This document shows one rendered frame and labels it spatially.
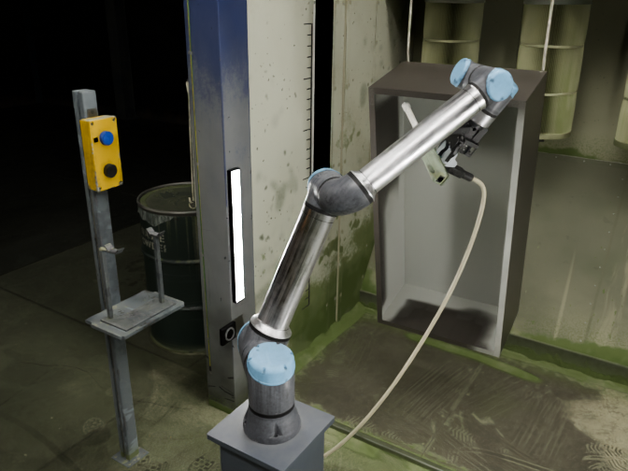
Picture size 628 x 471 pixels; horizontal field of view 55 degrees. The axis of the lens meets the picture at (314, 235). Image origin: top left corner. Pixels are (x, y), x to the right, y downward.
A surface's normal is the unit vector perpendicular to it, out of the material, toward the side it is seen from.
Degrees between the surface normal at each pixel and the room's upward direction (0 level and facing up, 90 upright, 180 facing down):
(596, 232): 57
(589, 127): 90
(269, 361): 5
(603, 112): 90
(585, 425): 0
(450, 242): 102
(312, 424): 0
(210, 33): 90
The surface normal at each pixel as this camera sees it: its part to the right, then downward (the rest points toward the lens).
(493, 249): -0.49, 0.50
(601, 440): 0.01, -0.93
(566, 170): -0.44, -0.25
